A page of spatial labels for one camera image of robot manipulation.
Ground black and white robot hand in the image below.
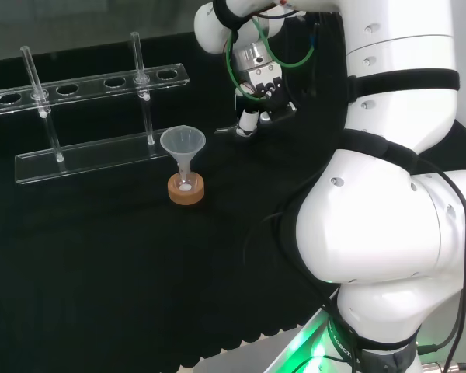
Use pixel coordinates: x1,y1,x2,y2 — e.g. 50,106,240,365
234,61,298,138

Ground clear plastic funnel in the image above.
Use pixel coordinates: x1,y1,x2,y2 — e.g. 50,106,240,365
159,124,207,192

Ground clear funnel stand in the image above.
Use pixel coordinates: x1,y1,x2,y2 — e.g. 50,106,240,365
0,32,191,186

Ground black cloth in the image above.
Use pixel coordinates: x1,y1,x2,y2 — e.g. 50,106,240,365
0,33,466,369

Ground green cable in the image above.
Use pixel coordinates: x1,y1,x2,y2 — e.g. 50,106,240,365
224,14,316,103

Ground cork ring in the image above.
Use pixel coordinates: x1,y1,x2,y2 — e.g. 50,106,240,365
167,172,206,206

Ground grey metal base plate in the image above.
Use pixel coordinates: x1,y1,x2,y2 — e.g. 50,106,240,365
193,298,347,373

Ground black cable with plug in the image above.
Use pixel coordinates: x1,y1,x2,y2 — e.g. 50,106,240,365
416,326,464,355

